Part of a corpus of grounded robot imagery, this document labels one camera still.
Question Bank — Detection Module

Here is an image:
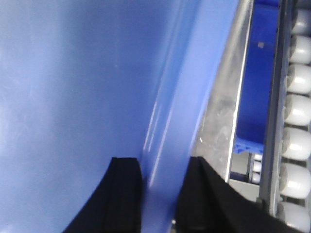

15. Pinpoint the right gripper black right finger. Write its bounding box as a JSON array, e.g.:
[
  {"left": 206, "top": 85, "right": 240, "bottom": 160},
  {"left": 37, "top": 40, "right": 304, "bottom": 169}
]
[{"left": 174, "top": 157, "right": 298, "bottom": 233}]

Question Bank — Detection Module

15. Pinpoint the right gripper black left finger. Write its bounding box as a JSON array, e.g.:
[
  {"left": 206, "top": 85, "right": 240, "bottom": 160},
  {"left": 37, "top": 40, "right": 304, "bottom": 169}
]
[{"left": 64, "top": 157, "right": 142, "bottom": 233}]

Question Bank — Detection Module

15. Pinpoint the blue plastic tray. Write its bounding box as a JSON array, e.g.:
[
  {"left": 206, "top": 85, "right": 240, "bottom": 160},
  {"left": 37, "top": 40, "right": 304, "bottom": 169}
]
[{"left": 0, "top": 0, "right": 239, "bottom": 233}]

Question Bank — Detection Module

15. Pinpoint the steel shelf front bar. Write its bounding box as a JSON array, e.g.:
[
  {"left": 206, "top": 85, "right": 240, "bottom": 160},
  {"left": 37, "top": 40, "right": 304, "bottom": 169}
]
[{"left": 192, "top": 0, "right": 255, "bottom": 182}]

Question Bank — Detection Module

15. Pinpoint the dark blue bin below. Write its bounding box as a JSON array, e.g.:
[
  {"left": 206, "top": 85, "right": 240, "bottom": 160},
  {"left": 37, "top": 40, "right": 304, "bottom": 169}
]
[{"left": 234, "top": 0, "right": 280, "bottom": 154}]

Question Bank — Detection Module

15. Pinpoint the white roller conveyor rail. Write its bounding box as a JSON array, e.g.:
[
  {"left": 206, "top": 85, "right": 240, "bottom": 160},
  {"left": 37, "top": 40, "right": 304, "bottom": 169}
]
[{"left": 259, "top": 0, "right": 311, "bottom": 233}]

